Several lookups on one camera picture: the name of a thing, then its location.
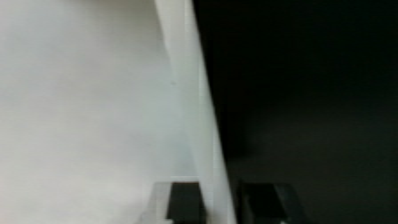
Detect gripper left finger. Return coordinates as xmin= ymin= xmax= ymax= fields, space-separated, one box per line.
xmin=153 ymin=182 xmax=207 ymax=224

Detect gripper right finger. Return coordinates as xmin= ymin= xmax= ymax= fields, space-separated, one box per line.
xmin=239 ymin=182 xmax=310 ymax=224

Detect white square tabletop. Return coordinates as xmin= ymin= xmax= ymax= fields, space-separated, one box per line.
xmin=0 ymin=0 xmax=237 ymax=224

